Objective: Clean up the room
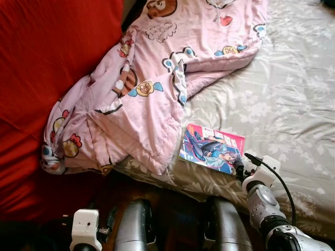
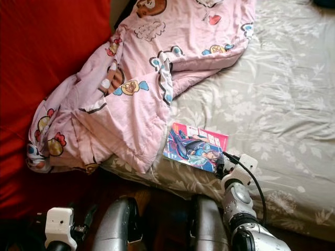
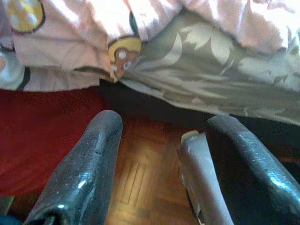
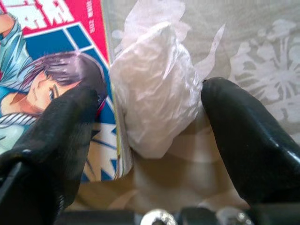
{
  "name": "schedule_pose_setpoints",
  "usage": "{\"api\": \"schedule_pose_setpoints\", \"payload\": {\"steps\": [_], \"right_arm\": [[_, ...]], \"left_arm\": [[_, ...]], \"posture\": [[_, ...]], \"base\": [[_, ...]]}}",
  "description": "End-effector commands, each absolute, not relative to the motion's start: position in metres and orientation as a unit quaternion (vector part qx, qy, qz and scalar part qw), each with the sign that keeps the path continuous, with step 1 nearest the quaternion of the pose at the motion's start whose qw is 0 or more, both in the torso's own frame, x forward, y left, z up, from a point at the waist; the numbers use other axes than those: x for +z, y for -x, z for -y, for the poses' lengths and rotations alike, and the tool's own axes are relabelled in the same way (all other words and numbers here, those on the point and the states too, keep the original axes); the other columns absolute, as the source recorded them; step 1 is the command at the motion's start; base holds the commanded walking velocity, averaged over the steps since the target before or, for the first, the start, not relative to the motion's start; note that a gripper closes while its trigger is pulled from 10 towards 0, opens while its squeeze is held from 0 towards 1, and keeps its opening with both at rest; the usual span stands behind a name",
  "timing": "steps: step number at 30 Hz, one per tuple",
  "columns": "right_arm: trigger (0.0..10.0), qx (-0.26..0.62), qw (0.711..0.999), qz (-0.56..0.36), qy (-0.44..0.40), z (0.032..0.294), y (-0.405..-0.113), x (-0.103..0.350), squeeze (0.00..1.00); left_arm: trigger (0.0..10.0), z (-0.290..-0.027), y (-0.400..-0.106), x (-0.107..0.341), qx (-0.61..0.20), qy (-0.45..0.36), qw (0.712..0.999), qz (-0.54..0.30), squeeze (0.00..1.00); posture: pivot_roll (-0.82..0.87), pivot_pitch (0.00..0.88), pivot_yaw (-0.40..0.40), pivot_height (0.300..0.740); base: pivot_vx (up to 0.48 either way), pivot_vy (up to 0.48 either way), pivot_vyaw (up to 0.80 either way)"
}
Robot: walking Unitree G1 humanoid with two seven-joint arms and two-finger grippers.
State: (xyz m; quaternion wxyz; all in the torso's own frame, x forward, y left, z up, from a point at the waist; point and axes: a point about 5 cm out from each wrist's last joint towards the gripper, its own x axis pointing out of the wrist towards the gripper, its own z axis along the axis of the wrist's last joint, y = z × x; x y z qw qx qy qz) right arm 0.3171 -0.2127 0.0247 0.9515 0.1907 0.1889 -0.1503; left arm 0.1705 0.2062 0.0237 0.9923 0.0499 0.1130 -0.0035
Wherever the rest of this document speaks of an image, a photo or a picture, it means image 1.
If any anime comic book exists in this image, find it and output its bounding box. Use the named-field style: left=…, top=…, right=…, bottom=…
left=178, top=123, right=247, bottom=175

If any pink cartoon print blanket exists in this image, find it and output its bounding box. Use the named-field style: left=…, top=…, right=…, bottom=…
left=41, top=0, right=269, bottom=176

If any silver robot left leg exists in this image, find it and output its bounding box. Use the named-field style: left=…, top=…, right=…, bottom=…
left=113, top=198, right=157, bottom=251

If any silver robot leg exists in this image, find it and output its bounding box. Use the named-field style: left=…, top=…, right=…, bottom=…
left=204, top=196, right=254, bottom=251
left=113, top=198, right=157, bottom=251

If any silver robot right leg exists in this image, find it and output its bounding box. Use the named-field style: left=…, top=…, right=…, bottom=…
left=204, top=196, right=254, bottom=251

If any bed with grey floral sheet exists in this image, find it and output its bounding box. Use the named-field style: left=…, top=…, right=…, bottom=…
left=113, top=0, right=335, bottom=241

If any large red cushion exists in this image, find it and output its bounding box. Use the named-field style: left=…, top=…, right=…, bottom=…
left=0, top=0, right=126, bottom=223

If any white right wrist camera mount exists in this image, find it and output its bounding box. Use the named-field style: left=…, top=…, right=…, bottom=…
left=244, top=154, right=282, bottom=189

